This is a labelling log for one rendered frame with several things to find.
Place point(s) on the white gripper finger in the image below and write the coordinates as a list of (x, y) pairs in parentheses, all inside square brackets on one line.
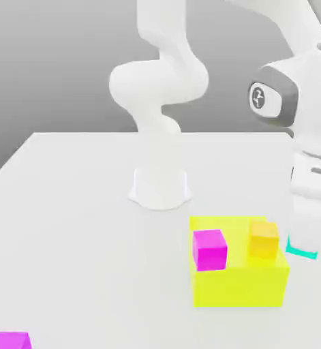
[(307, 223)]

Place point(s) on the small orange cube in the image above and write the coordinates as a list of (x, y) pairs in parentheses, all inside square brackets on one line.
[(263, 242)]

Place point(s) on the small cyan cube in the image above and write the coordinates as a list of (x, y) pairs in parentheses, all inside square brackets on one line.
[(299, 252)]

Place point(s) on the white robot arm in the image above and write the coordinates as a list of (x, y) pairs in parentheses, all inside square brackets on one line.
[(160, 81)]

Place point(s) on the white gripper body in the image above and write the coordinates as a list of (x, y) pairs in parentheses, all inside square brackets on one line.
[(304, 182)]

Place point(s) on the small magenta cube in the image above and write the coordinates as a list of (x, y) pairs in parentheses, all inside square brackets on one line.
[(210, 252), (10, 340)]

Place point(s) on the large yellow box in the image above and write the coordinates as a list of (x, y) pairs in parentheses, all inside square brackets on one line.
[(239, 286)]

